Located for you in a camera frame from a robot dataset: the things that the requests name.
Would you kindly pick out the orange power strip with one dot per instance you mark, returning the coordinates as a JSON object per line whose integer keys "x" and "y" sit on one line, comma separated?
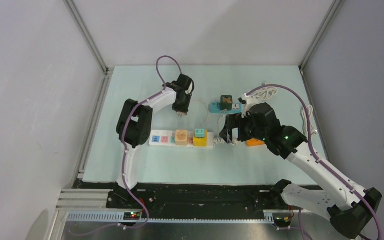
{"x": 254, "y": 143}

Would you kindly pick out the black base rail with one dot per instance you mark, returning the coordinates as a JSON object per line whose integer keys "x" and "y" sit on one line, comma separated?
{"x": 177, "y": 202}

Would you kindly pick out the small teal plug adapter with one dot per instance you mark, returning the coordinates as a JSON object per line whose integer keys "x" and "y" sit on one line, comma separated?
{"x": 199, "y": 133}

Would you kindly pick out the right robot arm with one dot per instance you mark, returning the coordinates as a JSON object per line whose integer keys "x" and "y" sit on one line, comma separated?
{"x": 348, "y": 206}

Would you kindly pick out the pink usb charger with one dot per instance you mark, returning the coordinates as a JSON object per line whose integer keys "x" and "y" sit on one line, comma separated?
{"x": 181, "y": 114}

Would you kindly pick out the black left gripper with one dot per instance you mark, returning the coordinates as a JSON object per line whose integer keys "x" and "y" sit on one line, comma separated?
{"x": 185, "y": 108}

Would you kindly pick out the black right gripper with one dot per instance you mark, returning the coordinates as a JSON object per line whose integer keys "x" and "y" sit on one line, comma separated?
{"x": 234, "y": 121}

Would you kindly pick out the white multicolour power strip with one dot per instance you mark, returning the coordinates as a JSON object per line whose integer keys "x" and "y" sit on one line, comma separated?
{"x": 166, "y": 138}

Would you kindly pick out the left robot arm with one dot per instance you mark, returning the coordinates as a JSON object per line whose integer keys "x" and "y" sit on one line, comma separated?
{"x": 135, "y": 122}

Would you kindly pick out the beige cube socket adapter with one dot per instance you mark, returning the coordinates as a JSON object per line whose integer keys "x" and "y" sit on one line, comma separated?
{"x": 181, "y": 137}

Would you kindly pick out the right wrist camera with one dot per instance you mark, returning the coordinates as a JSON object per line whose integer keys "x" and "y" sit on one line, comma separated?
{"x": 247, "y": 101}

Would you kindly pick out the dark green dragon adapter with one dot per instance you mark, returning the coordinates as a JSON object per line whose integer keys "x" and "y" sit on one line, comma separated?
{"x": 226, "y": 102}

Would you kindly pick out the teal blue power strip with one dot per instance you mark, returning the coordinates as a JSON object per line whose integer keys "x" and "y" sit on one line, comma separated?
{"x": 215, "y": 108}

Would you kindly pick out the yellow cube socket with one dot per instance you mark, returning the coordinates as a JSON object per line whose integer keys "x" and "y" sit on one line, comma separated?
{"x": 201, "y": 142}

